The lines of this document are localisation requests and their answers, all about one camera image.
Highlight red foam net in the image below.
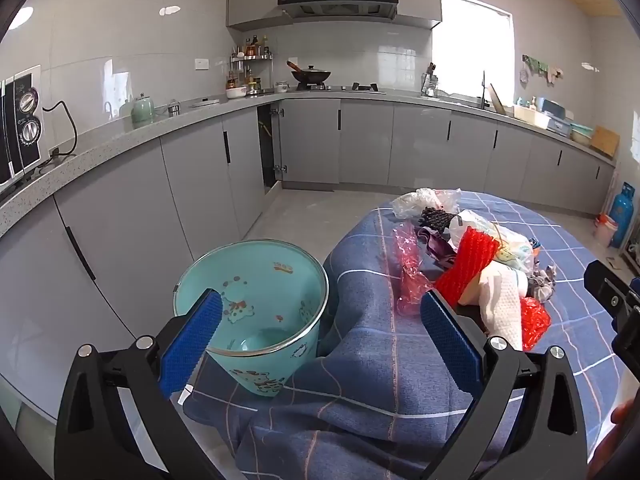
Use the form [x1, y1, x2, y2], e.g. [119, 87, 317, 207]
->
[434, 226, 502, 307]

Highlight white plastic bag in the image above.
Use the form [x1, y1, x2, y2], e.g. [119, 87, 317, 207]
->
[449, 209, 502, 252]

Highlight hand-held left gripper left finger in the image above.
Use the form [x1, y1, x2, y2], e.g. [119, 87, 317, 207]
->
[54, 288, 226, 480]

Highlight clear plastic bag red print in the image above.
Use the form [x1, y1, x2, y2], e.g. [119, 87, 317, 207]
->
[390, 187, 463, 221]

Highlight white plastic tub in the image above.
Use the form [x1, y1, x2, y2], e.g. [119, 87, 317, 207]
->
[514, 104, 551, 128]

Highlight hanging kitchen cloths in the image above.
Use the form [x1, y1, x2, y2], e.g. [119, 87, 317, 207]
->
[520, 54, 564, 85]

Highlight grey kitchen counter cabinets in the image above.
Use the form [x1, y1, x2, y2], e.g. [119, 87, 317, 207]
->
[0, 89, 617, 427]

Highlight grey crumpled wrapper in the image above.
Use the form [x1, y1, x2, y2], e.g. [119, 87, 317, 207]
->
[530, 263, 557, 304]

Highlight metal spice rack with bottles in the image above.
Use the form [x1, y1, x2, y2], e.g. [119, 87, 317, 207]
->
[229, 35, 274, 96]

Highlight leaning cutting board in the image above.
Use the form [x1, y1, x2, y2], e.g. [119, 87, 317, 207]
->
[489, 83, 509, 115]

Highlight blue gas cylinder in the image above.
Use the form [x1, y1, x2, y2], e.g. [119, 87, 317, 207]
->
[611, 182, 636, 249]

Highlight clear bag with teal contents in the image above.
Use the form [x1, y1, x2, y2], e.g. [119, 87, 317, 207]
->
[494, 236, 537, 272]

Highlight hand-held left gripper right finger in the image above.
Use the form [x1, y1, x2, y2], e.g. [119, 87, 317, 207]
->
[420, 289, 590, 480]

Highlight pink transparent plastic wrapper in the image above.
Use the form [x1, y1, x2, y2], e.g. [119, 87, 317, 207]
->
[394, 224, 437, 317]

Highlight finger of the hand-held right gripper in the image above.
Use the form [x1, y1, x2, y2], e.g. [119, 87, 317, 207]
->
[584, 259, 640, 361]

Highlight teal kettle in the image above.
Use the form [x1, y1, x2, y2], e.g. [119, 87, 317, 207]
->
[131, 93, 157, 126]

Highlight black range hood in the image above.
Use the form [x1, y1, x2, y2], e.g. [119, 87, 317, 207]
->
[277, 0, 400, 21]

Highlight brown wooden board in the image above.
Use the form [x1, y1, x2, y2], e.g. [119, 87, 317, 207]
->
[591, 126, 621, 159]

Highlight black power cable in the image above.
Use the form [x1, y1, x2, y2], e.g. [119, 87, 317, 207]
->
[42, 100, 79, 161]

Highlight white microwave oven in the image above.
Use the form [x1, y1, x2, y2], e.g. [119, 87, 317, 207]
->
[0, 65, 45, 193]

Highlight white pink bucket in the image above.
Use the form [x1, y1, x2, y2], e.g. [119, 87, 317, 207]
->
[594, 213, 619, 247]

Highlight kitchen window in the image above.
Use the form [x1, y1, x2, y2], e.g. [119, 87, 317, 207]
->
[431, 0, 516, 107]

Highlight black foam net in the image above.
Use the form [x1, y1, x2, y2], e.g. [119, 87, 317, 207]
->
[419, 206, 457, 232]

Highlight blue storage box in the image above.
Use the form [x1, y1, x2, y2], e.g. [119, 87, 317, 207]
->
[541, 98, 574, 137]

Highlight teal cartoon print trash bin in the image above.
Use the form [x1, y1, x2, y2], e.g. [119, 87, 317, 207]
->
[173, 240, 330, 398]

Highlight metal utensil holder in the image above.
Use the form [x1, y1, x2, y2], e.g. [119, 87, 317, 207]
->
[421, 62, 441, 99]

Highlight black gas stove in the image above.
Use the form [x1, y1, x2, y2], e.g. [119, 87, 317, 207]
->
[295, 81, 387, 95]

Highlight black wok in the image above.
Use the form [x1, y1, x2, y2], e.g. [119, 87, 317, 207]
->
[286, 60, 333, 86]

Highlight person's right hand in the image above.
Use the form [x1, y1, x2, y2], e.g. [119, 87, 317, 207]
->
[590, 394, 640, 476]

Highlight white paper towel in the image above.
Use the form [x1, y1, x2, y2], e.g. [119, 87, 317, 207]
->
[479, 260, 532, 352]

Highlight red shiny wrapper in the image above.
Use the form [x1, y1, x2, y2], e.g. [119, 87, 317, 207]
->
[520, 296, 552, 352]

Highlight blue plaid tablecloth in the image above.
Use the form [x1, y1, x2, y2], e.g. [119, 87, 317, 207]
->
[182, 190, 640, 480]

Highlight metal shelf rack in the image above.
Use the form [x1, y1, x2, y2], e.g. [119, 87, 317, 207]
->
[620, 237, 640, 273]

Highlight purple wrapper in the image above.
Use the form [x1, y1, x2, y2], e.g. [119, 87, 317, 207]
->
[417, 227, 457, 269]

